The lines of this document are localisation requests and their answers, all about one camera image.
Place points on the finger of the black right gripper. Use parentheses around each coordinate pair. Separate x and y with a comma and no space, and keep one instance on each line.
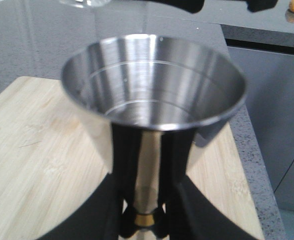
(190,6)
(260,5)

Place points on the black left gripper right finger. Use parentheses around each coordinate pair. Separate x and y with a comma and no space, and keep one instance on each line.
(189,215)

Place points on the steel double jigger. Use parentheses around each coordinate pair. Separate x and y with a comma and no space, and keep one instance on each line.
(147,101)

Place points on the wooden cutting board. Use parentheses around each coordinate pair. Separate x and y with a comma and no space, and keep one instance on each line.
(48,166)

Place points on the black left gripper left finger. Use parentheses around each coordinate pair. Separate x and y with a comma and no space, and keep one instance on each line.
(106,215)

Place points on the small glass beaker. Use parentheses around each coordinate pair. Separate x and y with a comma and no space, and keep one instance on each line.
(85,3)

